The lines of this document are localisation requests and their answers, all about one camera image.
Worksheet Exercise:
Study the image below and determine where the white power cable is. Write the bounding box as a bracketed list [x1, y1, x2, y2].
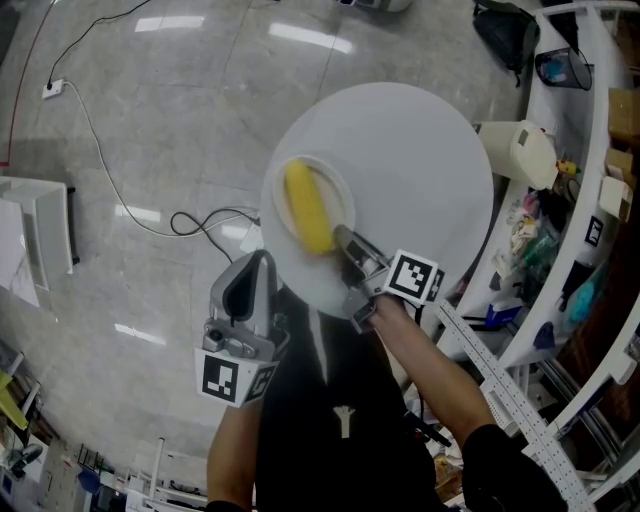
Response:
[63, 79, 261, 239]

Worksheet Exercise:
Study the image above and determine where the person's right forearm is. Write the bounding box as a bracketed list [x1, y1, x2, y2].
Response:
[370, 293, 502, 442]

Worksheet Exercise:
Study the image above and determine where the black floor cable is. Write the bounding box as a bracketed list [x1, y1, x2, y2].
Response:
[170, 208, 262, 264]

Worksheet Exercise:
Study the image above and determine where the white perforated rail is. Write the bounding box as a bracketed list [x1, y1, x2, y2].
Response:
[436, 301, 594, 512]

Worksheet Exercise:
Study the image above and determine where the white curved shelf unit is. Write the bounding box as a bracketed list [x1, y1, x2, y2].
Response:
[439, 0, 640, 506]

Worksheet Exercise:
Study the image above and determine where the blue box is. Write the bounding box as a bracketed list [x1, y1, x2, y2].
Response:
[485, 299, 523, 329]

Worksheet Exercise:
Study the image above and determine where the person's black clothing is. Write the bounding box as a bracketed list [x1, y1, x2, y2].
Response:
[205, 283, 569, 512]

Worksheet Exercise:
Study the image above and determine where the black power cable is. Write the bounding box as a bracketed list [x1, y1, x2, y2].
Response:
[47, 0, 151, 87]

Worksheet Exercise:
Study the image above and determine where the round white table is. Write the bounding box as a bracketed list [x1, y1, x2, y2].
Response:
[259, 81, 495, 321]

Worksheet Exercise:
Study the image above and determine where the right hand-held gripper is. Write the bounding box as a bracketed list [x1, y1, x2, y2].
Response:
[331, 223, 447, 334]

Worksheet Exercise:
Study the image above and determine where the black backpack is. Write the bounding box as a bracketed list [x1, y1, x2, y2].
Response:
[471, 0, 542, 89]

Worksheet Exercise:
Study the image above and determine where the brown cardboard box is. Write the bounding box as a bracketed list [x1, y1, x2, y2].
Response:
[607, 87, 640, 146]

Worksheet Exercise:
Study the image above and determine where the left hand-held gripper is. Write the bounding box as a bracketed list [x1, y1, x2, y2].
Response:
[194, 248, 292, 409]

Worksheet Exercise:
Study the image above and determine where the black mesh bin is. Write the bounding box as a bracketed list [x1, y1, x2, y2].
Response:
[534, 46, 596, 92]

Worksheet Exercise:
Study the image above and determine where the yellow corn cob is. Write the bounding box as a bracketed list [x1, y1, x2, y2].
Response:
[283, 159, 336, 255]

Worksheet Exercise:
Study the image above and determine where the white plate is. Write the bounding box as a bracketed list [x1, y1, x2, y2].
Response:
[272, 155, 358, 246]

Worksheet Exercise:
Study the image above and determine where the person's left forearm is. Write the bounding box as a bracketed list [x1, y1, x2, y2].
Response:
[205, 398, 265, 510]

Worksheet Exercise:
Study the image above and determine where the white cabinet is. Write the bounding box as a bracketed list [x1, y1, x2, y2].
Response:
[0, 175, 81, 307]

